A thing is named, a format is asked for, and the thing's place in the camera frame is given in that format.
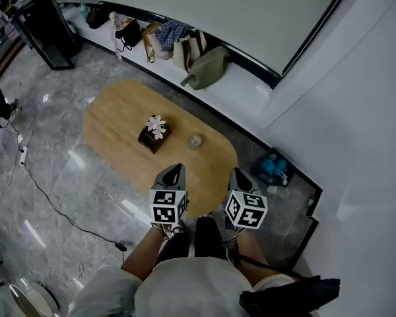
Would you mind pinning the olive green bag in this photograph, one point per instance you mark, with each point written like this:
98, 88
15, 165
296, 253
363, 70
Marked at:
208, 68

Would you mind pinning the black leather bag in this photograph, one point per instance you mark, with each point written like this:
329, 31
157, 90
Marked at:
97, 16

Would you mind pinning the white power strip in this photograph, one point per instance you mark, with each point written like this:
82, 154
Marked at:
23, 155

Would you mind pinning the blue bottle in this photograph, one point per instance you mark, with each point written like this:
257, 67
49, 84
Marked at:
269, 165
280, 167

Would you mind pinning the person's sneaker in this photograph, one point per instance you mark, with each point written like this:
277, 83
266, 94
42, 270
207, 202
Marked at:
207, 214
171, 231

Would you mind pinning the black handbag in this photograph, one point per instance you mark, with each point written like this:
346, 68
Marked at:
130, 33

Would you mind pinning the person's right sneaker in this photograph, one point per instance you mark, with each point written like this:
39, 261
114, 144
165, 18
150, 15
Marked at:
207, 214

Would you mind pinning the black glass cabinet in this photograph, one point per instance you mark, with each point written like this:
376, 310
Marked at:
46, 31

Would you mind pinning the person's left forearm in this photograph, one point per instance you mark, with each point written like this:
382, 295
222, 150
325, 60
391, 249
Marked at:
142, 253

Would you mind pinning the tan handbag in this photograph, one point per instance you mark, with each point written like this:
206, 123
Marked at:
150, 38

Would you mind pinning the person's left sneaker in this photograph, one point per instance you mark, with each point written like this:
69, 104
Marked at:
171, 231

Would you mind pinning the black storage bin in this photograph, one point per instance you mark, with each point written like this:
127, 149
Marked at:
274, 168

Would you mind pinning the white scarf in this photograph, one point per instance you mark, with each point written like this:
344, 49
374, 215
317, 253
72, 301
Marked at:
115, 35

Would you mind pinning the white pink artificial flowers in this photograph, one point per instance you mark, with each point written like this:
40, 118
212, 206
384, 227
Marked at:
156, 126

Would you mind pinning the small clear glass container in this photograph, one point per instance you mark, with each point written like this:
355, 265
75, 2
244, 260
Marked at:
195, 141

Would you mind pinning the person's black trousers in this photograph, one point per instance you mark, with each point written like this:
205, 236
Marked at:
208, 239

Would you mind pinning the beige tote bag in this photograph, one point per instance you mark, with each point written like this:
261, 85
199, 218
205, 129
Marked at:
188, 49

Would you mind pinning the blue plaid shirt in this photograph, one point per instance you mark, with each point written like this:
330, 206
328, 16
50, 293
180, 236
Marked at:
171, 33

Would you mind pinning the white screen with black frame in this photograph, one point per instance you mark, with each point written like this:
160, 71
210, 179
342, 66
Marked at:
217, 12

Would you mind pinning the brown wooden box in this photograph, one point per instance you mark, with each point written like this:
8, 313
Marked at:
153, 140

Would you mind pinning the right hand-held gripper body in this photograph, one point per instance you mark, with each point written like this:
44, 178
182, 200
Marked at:
245, 210

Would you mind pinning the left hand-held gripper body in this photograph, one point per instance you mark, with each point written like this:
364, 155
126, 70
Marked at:
166, 206

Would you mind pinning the person's right forearm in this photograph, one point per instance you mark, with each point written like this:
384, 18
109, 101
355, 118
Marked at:
260, 256

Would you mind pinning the white round stool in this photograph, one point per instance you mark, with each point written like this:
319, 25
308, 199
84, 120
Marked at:
33, 300

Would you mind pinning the person's white shirt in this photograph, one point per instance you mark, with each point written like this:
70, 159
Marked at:
171, 289

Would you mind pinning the black shoulder bag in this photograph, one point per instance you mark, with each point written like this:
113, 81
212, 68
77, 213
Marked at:
290, 297

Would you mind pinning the black power adapter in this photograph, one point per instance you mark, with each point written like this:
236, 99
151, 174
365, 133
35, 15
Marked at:
120, 246

